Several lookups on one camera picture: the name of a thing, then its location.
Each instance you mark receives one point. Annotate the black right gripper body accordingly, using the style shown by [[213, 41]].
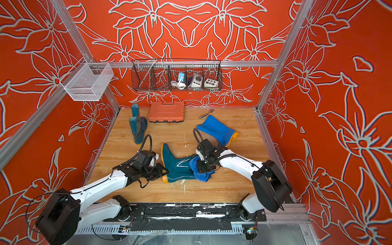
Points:
[[204, 166]]

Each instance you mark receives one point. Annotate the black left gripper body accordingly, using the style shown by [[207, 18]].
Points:
[[152, 172]]

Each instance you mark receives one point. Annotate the teal rubber boot orange sole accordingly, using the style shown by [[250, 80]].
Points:
[[138, 124]]

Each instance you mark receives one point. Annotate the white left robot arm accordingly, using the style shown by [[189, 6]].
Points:
[[66, 212]]

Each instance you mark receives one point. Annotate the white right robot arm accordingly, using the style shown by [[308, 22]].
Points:
[[271, 185]]

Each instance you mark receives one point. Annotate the blue rubber boot orange sole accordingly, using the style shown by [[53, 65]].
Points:
[[223, 134]]

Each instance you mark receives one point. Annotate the red plastic tool case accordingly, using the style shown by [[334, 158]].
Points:
[[167, 112]]

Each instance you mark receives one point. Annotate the white socket box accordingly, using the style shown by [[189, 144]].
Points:
[[211, 84]]

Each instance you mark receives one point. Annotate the white power adapter box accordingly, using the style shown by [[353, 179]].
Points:
[[197, 81]]

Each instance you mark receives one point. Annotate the blue white small box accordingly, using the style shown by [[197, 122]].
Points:
[[181, 77]]

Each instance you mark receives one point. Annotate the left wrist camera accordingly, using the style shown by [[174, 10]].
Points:
[[145, 159]]

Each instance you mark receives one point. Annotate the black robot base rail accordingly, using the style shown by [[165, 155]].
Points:
[[187, 218]]

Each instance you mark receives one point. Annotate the black wire wall basket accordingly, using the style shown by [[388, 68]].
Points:
[[162, 74]]

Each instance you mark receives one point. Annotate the clear plastic wall bin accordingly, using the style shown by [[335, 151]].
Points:
[[88, 82]]

